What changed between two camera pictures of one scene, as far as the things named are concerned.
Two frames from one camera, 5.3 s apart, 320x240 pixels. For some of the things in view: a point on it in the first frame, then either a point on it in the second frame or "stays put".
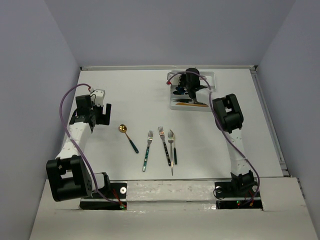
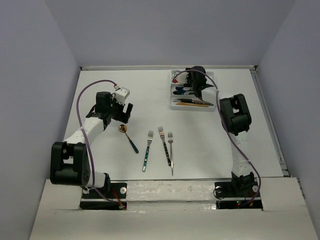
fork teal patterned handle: x=150 y=137 stays put
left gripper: x=103 y=119 -> x=122 y=117
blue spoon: x=180 y=89 stays put
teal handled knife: x=183 y=100 stays put
